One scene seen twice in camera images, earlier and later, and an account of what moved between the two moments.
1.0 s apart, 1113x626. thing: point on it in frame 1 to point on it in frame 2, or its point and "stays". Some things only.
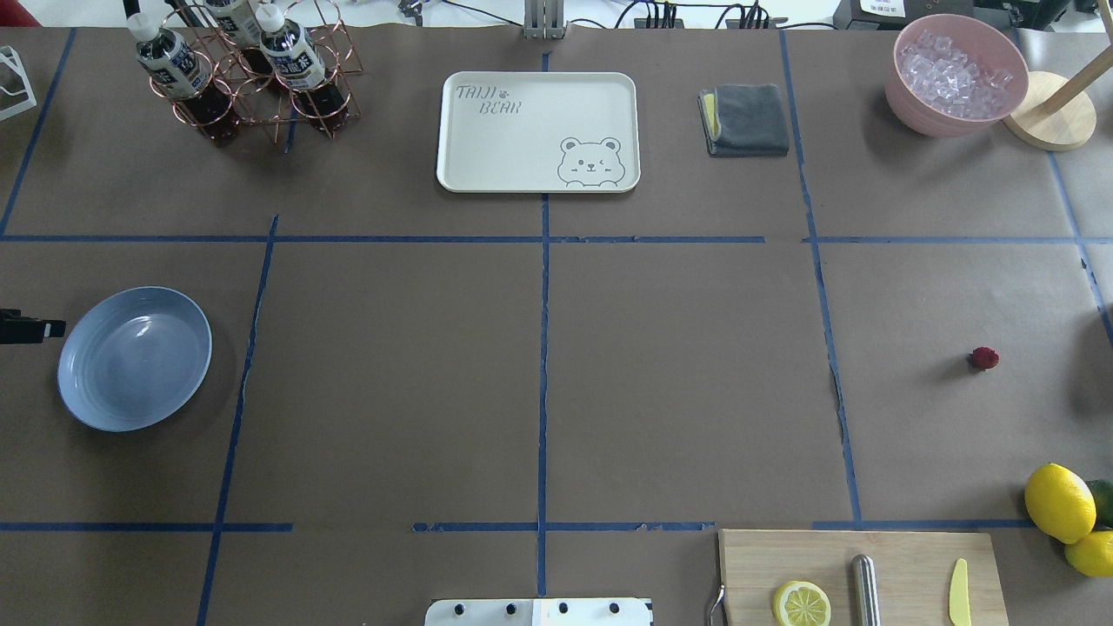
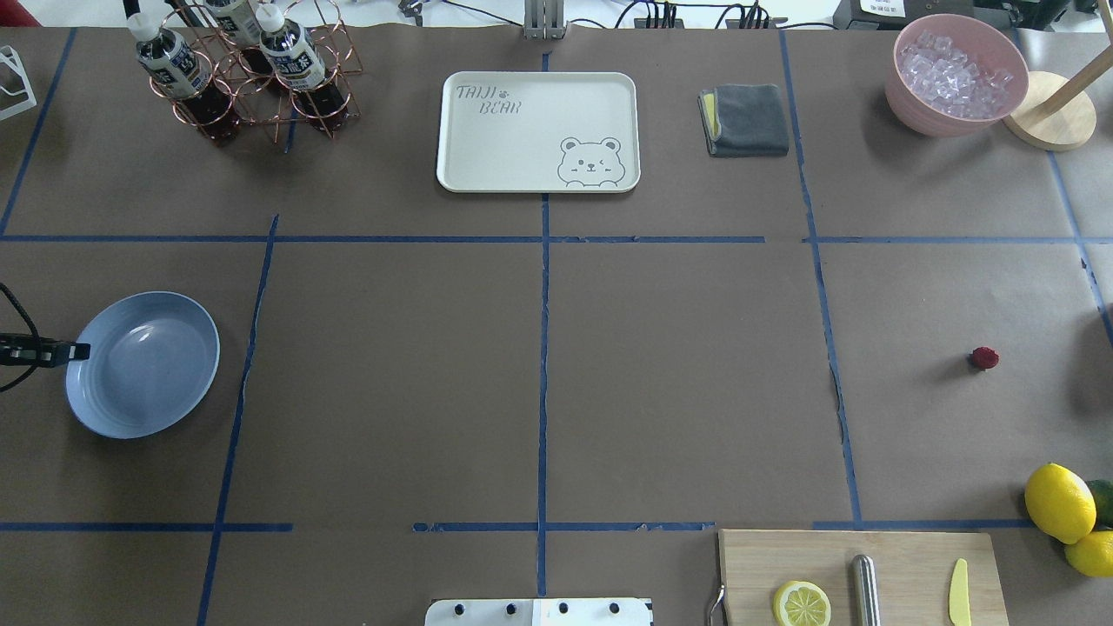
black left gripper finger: (16, 329) to (28, 349)
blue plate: (133, 359) stays
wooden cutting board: (917, 573) stays
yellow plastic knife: (958, 596) stays
